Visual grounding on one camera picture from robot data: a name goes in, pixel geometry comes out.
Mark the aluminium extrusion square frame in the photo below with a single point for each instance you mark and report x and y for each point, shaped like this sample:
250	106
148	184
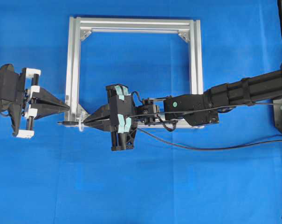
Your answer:
81	28

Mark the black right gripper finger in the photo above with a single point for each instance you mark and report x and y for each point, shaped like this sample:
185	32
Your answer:
102	125
100	114

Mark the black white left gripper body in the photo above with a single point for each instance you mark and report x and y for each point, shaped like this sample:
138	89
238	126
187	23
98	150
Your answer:
12	96

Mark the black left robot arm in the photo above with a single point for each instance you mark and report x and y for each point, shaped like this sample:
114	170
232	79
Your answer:
26	121

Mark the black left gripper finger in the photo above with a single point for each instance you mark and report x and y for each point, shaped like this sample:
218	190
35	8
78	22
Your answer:
38	111
43	97

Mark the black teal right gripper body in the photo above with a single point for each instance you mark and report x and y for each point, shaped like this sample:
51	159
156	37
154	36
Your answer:
122	109

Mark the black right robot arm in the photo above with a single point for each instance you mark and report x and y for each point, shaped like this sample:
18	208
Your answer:
203	109

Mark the white zip tie loop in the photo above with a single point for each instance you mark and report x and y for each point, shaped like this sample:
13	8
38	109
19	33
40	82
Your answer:
80	122

